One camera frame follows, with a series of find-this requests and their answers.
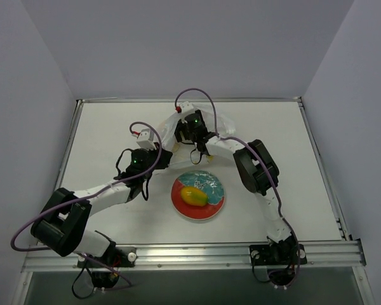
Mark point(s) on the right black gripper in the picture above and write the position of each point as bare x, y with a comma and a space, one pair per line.
181, 131

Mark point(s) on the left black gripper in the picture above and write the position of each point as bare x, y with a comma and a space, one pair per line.
164, 155

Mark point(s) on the white plastic bag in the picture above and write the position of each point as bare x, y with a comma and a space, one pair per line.
219, 144

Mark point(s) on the yellow fake mango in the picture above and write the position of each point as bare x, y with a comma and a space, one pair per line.
193, 196

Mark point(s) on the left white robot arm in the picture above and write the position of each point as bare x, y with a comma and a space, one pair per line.
63, 226

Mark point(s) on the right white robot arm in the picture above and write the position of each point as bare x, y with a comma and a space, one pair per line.
257, 170

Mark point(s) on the red and teal plate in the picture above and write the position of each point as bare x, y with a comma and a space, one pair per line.
209, 184

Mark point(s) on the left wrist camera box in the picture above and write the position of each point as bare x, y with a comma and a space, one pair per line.
145, 140

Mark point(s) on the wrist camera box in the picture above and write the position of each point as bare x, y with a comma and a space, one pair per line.
184, 109
145, 140

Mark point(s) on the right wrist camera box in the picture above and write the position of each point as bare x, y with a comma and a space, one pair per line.
184, 109

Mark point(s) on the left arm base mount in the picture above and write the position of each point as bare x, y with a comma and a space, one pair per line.
104, 271

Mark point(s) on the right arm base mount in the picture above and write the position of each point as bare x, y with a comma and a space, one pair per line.
282, 264

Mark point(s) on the aluminium front rail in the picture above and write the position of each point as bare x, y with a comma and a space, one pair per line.
328, 254

